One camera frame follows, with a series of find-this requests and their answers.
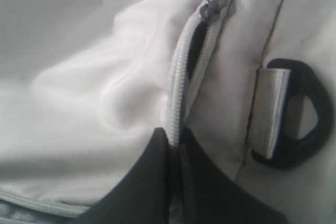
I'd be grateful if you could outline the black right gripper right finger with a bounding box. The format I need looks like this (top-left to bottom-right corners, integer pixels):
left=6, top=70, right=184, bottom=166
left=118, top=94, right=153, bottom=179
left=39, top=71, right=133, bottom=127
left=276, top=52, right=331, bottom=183
left=180, top=128, right=289, bottom=224

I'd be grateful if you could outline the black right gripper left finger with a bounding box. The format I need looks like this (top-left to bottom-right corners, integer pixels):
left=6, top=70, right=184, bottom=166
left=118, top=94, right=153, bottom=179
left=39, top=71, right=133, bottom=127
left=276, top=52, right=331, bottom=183
left=72, top=128, right=171, bottom=224

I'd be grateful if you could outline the cream fabric duffel bag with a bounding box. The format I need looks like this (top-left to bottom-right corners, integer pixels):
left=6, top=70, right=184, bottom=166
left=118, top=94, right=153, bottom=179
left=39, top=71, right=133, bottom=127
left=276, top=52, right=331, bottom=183
left=1, top=0, right=335, bottom=223

